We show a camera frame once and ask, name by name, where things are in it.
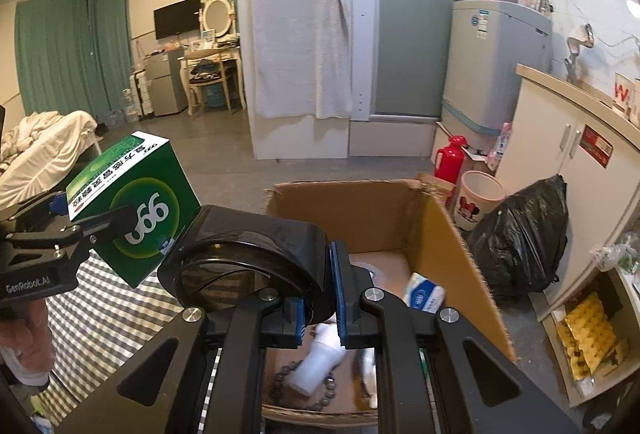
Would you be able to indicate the blue white tissue packet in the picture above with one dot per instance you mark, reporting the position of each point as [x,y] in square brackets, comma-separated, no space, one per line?
[424,294]

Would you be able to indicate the framed picture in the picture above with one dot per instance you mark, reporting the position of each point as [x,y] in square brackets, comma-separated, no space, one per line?
[207,35]

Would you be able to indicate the clear water jug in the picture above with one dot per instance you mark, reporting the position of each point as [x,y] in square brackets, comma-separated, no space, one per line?
[130,106]

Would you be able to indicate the cardboard box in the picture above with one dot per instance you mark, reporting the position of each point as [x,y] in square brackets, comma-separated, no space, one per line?
[450,254]

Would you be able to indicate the black television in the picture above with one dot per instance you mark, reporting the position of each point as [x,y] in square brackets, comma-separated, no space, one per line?
[177,17]

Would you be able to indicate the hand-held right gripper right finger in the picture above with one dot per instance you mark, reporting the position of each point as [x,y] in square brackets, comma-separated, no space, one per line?
[342,294]

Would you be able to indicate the yellow egg tray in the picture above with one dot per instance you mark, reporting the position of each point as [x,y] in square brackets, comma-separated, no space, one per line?
[587,334]

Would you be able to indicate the white hanging towel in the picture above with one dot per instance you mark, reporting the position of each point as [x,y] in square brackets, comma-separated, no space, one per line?
[295,13]

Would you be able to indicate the wooden chair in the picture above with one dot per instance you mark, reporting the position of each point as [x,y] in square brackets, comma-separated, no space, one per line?
[210,81]

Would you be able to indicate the green medicine box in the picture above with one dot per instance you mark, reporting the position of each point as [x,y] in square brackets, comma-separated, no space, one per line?
[140,194]

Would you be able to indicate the white handheld device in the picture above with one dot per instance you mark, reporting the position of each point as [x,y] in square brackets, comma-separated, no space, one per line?
[312,366]

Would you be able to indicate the pink detergent bottle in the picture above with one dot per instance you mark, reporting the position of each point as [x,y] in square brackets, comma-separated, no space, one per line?
[502,146]

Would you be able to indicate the white cartoon trash bin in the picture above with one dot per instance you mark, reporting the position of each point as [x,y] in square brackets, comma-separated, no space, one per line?
[480,201]

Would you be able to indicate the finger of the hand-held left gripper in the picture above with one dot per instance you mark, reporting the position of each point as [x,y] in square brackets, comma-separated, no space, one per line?
[100,226]
[55,206]

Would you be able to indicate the oval white mirror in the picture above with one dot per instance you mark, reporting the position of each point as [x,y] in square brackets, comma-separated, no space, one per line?
[217,13]

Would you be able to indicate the cream cabinet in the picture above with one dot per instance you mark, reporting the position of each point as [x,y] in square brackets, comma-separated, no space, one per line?
[545,138]

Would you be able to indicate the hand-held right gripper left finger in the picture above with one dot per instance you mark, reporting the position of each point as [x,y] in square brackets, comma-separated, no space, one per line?
[280,319]

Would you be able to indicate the teal bucket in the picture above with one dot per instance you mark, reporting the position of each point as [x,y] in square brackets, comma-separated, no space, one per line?
[215,97]

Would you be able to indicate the black garbage bag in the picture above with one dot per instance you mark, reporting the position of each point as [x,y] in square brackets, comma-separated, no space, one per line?
[525,239]

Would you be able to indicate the cream dressing table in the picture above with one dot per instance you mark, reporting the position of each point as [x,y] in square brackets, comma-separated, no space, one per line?
[235,58]

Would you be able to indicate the white suitcase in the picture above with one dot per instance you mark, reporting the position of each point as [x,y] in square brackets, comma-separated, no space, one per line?
[141,93]

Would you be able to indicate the metal faucet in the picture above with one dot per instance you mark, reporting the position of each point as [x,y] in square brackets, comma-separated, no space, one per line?
[575,48]

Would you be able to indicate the silver mini fridge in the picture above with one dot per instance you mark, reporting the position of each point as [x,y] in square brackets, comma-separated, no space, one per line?
[167,83]

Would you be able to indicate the white washing machine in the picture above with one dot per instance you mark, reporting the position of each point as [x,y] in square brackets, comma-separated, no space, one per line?
[495,63]

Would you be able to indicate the bed with white sheet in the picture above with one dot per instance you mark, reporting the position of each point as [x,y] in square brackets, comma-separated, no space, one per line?
[50,179]

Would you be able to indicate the floral quilt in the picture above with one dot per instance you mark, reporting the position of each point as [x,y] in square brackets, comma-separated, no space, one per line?
[25,138]

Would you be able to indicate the person's left hand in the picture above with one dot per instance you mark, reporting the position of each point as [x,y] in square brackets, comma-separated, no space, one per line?
[32,334]

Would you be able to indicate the red thermos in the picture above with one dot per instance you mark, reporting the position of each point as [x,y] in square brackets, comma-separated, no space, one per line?
[450,161]

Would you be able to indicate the green curtain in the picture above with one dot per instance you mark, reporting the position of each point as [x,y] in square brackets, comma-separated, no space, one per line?
[112,38]
[55,53]

